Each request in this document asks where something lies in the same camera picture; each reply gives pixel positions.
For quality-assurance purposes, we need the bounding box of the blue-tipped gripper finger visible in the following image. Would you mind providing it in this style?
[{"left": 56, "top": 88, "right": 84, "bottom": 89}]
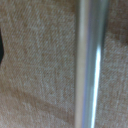
[{"left": 0, "top": 32, "right": 6, "bottom": 64}]

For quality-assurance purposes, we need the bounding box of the brown drawer front, long handle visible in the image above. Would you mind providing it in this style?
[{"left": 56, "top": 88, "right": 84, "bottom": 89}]
[{"left": 0, "top": 0, "right": 128, "bottom": 128}]

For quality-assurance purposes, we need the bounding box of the long metal drawer handle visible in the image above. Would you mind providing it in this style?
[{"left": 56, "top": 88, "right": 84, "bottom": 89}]
[{"left": 73, "top": 0, "right": 111, "bottom": 128}]

